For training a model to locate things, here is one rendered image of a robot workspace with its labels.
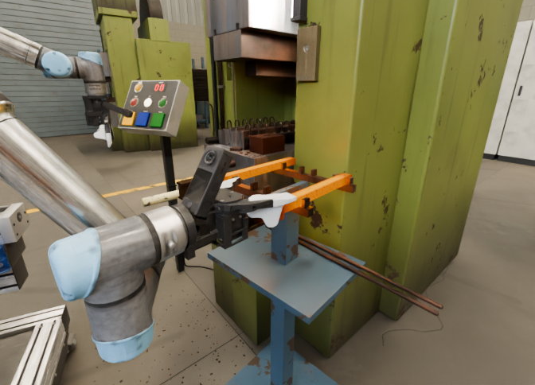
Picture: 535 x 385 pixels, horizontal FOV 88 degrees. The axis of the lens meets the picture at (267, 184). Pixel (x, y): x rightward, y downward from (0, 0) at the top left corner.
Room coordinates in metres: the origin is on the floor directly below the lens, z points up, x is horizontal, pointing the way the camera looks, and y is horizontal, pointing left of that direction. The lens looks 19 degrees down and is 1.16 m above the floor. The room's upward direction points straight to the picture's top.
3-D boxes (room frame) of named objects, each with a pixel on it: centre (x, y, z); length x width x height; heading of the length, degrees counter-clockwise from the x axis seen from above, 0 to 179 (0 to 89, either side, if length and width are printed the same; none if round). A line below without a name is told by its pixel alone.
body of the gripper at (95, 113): (1.16, 0.68, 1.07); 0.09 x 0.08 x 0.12; 114
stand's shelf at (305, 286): (0.75, -0.05, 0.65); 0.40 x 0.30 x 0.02; 47
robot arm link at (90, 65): (1.16, 0.68, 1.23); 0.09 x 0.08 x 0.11; 122
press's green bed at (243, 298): (1.32, -0.04, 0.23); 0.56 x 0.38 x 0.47; 131
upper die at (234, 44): (1.36, 0.00, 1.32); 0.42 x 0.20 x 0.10; 131
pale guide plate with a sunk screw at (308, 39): (1.07, -0.14, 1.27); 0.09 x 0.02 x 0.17; 41
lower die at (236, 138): (1.36, 0.00, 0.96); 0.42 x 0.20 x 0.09; 131
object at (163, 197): (1.43, 0.46, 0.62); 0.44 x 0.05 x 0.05; 131
